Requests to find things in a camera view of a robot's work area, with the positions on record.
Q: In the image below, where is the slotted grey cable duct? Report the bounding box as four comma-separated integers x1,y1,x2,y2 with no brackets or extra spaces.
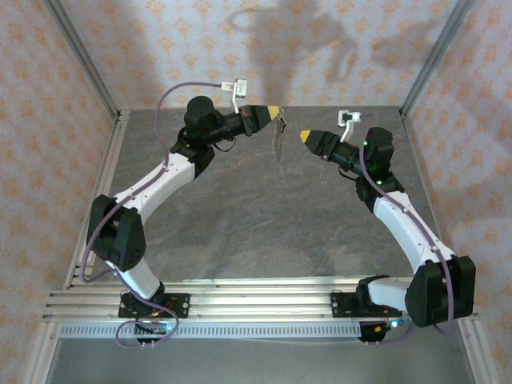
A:
59,322,363,340

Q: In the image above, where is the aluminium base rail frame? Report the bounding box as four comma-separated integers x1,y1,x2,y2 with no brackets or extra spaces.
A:
42,278,480,322

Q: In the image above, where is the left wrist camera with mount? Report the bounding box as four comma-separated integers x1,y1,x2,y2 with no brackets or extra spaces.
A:
221,78,249,115

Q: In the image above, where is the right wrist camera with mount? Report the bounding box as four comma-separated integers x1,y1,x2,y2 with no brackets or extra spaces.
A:
338,110,363,143

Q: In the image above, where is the left gripper thin black cable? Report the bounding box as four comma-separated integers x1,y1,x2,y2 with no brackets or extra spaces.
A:
211,138,238,155

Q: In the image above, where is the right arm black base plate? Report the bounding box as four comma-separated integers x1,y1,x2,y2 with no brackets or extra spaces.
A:
331,290,403,320

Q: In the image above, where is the grey metal lower panel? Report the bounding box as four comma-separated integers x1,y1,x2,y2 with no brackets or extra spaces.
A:
46,338,479,384

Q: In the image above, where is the right aluminium corner post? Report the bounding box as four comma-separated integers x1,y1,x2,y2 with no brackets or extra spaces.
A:
399,0,477,118

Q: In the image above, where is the aluminium side rail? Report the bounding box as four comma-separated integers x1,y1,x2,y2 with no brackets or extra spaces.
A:
62,110,131,290

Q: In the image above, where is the left aluminium corner post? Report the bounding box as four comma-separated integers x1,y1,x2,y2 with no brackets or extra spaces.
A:
42,0,121,119

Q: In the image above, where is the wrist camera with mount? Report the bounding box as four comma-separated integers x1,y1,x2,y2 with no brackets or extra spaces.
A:
338,110,363,143
221,78,249,115

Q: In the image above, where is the aluminium frame leg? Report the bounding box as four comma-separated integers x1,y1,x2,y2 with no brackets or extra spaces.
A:
458,319,501,384
23,319,61,384

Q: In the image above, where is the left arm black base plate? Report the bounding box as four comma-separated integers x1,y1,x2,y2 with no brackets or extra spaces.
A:
118,293,190,320

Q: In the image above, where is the aluminium corner post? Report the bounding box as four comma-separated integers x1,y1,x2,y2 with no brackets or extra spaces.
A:
399,0,477,118
42,0,121,119

